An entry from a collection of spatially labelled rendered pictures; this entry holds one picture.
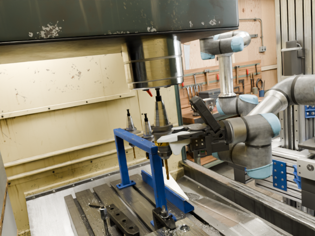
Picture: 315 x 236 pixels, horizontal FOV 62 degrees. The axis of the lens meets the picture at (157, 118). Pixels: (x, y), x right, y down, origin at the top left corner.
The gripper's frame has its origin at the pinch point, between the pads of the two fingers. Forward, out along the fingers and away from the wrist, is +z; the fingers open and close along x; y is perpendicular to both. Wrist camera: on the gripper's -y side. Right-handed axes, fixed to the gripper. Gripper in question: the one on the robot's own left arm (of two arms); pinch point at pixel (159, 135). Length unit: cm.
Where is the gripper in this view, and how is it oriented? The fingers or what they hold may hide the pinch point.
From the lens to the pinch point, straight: 74.6
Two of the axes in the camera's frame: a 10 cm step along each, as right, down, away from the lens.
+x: -1.6, -1.8, 9.7
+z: -9.8, 1.4, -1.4
